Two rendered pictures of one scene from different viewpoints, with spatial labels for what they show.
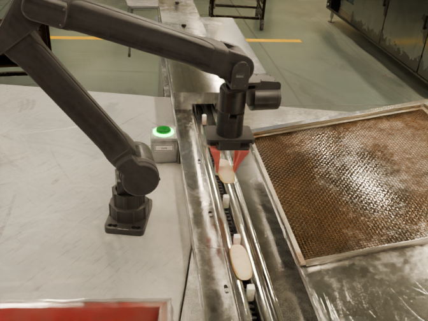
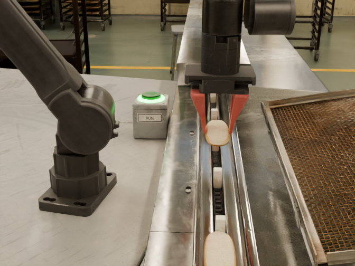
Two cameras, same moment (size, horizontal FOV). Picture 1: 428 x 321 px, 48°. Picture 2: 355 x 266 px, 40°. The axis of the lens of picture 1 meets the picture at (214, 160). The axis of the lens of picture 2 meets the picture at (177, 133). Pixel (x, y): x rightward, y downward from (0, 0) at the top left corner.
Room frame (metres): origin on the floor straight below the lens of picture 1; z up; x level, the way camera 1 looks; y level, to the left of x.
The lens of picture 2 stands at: (0.23, -0.12, 1.21)
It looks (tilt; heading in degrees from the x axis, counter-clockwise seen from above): 22 degrees down; 13
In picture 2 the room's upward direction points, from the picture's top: straight up
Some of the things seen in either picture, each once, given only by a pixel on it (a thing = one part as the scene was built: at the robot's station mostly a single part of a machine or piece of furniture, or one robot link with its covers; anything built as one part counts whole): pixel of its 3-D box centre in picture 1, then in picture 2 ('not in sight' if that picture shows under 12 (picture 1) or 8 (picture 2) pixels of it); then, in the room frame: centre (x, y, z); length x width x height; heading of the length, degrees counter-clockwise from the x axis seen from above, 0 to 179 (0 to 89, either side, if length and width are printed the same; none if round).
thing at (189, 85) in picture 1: (185, 39); (210, 29); (1.99, 0.15, 0.89); 1.25 x 0.18 x 0.09; 10
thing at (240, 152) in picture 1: (230, 153); (222, 104); (0.93, -0.03, 0.97); 0.07 x 0.07 x 0.09; 10
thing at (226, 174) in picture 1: (225, 170); (217, 131); (0.93, -0.03, 0.92); 0.10 x 0.04 x 0.01; 10
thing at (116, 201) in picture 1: (128, 203); (77, 172); (0.87, 0.18, 0.86); 0.12 x 0.09 x 0.08; 178
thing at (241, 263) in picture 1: (240, 260); (219, 253); (0.71, -0.06, 0.86); 0.10 x 0.04 x 0.01; 10
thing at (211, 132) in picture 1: (229, 124); (220, 57); (0.93, -0.03, 1.04); 0.10 x 0.07 x 0.07; 100
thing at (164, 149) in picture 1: (164, 149); (152, 123); (1.15, 0.14, 0.84); 0.08 x 0.08 x 0.11; 10
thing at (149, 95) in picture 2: (163, 131); (151, 97); (1.15, 0.14, 0.90); 0.04 x 0.04 x 0.02
